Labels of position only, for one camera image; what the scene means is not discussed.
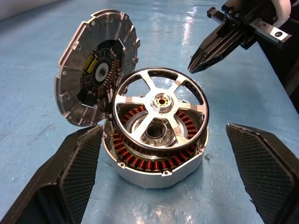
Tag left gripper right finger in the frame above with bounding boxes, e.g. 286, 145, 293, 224
225, 123, 299, 224

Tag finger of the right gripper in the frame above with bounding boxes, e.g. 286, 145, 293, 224
187, 24, 244, 71
194, 36, 249, 73

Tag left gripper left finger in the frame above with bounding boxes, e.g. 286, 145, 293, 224
0, 125, 104, 224

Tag motor stator housing copper windings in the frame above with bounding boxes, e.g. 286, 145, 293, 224
102, 100, 209, 189

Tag spoked silver motor rotor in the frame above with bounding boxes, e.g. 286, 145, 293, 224
113, 67, 210, 152

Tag motor cover with circuit board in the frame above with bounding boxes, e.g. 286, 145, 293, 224
54, 9, 141, 128

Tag white backdrop sheet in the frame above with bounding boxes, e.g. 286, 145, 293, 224
0, 0, 61, 21

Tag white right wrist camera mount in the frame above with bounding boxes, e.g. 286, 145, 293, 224
272, 0, 292, 28

